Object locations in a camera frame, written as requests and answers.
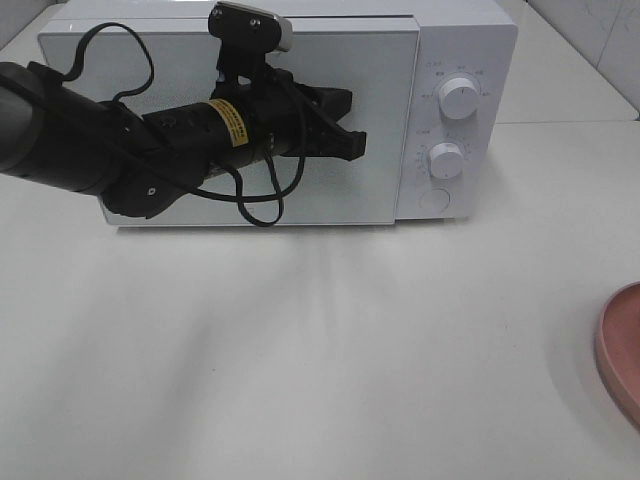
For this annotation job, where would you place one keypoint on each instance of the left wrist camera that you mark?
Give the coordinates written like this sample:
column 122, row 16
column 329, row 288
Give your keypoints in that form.
column 247, row 34

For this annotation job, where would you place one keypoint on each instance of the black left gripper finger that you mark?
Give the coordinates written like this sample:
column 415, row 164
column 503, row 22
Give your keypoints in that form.
column 326, row 106
column 337, row 143

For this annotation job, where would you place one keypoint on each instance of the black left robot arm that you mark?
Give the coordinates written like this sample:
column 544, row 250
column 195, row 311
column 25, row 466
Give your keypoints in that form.
column 138, row 166

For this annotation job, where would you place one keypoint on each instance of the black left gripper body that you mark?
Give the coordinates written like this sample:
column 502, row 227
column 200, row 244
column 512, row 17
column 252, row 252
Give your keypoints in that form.
column 264, row 118

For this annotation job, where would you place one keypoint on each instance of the white microwave knob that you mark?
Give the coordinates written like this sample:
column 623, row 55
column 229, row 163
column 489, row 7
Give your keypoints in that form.
column 458, row 96
column 445, row 160

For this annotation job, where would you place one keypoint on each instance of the pink round plate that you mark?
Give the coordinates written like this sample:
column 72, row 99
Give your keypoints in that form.
column 616, row 344

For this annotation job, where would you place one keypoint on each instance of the white microwave oven body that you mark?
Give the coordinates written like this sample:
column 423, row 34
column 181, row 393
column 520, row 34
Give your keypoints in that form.
column 475, row 38

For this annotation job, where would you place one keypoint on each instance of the round white door button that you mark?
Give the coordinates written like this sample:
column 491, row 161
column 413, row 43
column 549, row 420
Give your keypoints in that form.
column 435, row 202

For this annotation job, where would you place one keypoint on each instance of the white microwave door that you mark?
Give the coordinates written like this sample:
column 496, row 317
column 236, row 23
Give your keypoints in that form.
column 373, row 57

